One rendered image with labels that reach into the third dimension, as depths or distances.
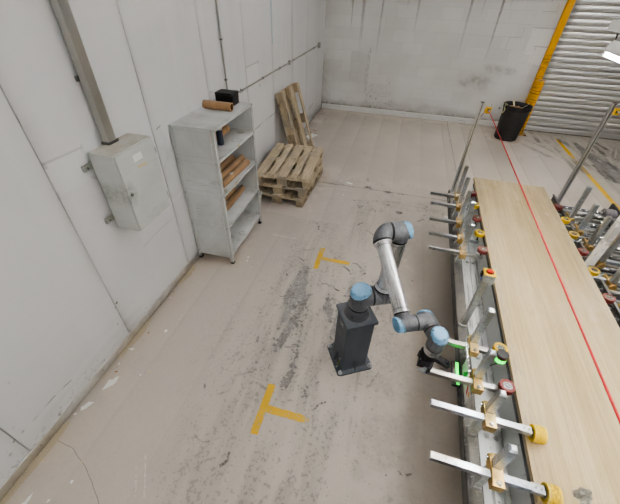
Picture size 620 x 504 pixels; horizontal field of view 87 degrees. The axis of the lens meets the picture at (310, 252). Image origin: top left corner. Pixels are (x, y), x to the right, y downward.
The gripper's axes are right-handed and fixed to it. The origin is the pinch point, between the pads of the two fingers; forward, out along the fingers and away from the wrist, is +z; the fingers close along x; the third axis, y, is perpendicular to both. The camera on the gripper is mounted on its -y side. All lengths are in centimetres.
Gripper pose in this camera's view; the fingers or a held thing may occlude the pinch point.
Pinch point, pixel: (425, 372)
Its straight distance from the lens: 215.7
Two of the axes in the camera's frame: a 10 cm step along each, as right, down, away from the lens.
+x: -2.9, 6.0, -7.4
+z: -0.5, 7.7, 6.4
